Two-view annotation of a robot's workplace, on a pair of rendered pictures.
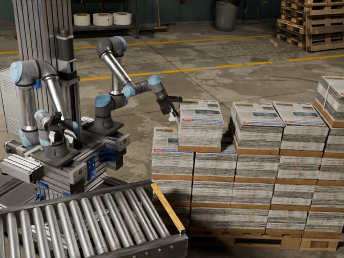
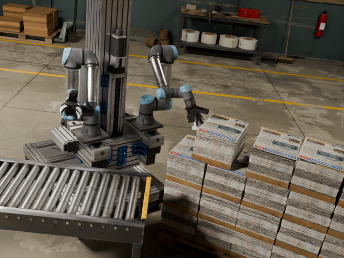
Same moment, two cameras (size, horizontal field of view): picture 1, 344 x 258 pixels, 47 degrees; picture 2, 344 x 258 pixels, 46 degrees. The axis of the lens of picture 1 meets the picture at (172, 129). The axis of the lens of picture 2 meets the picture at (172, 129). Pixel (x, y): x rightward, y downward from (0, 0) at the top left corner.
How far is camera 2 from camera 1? 85 cm
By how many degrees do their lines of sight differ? 20
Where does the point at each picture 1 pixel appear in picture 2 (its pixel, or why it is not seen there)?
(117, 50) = (167, 57)
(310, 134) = (324, 176)
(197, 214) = (203, 227)
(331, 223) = not seen: outside the picture
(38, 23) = (98, 21)
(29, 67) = (75, 53)
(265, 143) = (275, 173)
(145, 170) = not seen: hidden behind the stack
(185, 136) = (199, 146)
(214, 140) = (226, 156)
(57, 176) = (85, 152)
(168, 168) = (181, 173)
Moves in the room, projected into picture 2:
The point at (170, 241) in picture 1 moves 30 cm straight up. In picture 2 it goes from (127, 223) to (131, 177)
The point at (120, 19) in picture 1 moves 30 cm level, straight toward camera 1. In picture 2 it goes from (244, 43) to (242, 46)
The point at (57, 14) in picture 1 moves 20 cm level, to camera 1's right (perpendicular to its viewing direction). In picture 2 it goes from (116, 16) to (140, 21)
